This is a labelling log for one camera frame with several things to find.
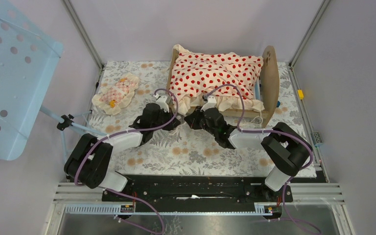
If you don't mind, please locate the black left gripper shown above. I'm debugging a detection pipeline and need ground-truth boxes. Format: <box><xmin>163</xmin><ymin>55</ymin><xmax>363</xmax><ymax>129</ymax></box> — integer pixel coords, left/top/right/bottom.
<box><xmin>151</xmin><ymin>107</ymin><xmax>180</xmax><ymax>132</ymax></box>

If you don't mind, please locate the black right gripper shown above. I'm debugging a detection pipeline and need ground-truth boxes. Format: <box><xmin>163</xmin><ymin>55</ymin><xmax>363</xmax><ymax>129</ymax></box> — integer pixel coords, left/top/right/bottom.
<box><xmin>185</xmin><ymin>106</ymin><xmax>218</xmax><ymax>137</ymax></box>

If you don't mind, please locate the red strawberry print duvet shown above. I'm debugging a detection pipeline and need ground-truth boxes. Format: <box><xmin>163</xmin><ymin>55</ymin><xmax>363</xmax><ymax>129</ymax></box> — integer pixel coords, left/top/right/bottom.
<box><xmin>169</xmin><ymin>44</ymin><xmax>264</xmax><ymax>115</ymax></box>

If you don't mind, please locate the checkered ruffled pillow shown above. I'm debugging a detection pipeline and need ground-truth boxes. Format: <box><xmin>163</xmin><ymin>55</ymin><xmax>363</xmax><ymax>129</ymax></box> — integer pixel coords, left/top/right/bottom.
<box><xmin>92</xmin><ymin>73</ymin><xmax>140</xmax><ymax>116</ymax></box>

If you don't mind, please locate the wooden pet bed frame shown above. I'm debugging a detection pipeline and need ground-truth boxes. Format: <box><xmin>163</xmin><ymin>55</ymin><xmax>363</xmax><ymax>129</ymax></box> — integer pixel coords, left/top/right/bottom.
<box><xmin>166</xmin><ymin>46</ymin><xmax>280</xmax><ymax>127</ymax></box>

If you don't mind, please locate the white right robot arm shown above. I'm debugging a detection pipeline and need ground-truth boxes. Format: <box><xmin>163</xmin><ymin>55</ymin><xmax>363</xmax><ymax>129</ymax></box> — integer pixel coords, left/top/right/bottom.
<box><xmin>184</xmin><ymin>97</ymin><xmax>313</xmax><ymax>202</ymax></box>

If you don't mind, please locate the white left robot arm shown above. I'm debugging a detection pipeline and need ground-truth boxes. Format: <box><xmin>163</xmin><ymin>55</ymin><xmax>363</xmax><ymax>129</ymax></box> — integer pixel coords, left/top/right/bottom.
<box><xmin>64</xmin><ymin>95</ymin><xmax>180</xmax><ymax>201</ymax></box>

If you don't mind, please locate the floral table mat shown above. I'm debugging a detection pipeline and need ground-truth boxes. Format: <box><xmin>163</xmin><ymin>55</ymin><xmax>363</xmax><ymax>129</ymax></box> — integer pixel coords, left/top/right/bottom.
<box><xmin>73</xmin><ymin>61</ymin><xmax>317</xmax><ymax>178</ymax></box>

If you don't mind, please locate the blue striped mattress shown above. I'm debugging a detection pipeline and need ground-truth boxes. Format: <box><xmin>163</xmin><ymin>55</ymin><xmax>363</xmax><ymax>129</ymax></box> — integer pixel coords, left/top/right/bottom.
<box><xmin>254</xmin><ymin>81</ymin><xmax>261</xmax><ymax>100</ymax></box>

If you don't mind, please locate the yellow clip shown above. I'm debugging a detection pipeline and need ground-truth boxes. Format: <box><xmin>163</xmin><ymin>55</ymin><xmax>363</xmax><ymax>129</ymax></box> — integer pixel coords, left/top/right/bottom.
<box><xmin>298</xmin><ymin>90</ymin><xmax>304</xmax><ymax>100</ymax></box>

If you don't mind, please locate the blue perforated music stand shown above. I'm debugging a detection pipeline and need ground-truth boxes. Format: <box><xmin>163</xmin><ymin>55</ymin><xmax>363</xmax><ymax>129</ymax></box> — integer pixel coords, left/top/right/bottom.
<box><xmin>0</xmin><ymin>0</ymin><xmax>139</xmax><ymax>162</ymax></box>

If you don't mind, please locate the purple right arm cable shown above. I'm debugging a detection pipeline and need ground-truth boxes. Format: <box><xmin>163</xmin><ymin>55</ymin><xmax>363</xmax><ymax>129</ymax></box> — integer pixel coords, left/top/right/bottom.
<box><xmin>202</xmin><ymin>84</ymin><xmax>322</xmax><ymax>235</ymax></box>

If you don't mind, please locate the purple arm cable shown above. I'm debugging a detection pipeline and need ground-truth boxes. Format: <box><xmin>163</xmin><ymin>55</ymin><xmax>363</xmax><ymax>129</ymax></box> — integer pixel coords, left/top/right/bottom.
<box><xmin>73</xmin><ymin>88</ymin><xmax>180</xmax><ymax>235</ymax></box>
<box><xmin>202</xmin><ymin>84</ymin><xmax>322</xmax><ymax>235</ymax></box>

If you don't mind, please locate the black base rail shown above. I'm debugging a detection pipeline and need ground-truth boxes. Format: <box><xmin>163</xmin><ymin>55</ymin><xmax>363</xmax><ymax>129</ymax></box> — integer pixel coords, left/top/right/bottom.
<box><xmin>70</xmin><ymin>173</ymin><xmax>294</xmax><ymax>214</ymax></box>

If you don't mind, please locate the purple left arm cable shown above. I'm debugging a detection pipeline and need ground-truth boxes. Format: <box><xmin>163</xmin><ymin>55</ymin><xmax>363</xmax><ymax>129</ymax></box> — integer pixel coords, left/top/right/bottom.
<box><xmin>73</xmin><ymin>88</ymin><xmax>180</xmax><ymax>235</ymax></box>

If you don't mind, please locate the grey cable duct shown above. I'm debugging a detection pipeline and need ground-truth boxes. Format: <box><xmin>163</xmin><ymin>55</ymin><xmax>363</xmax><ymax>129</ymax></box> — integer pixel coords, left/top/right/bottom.
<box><xmin>65</xmin><ymin>204</ymin><xmax>273</xmax><ymax>216</ymax></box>

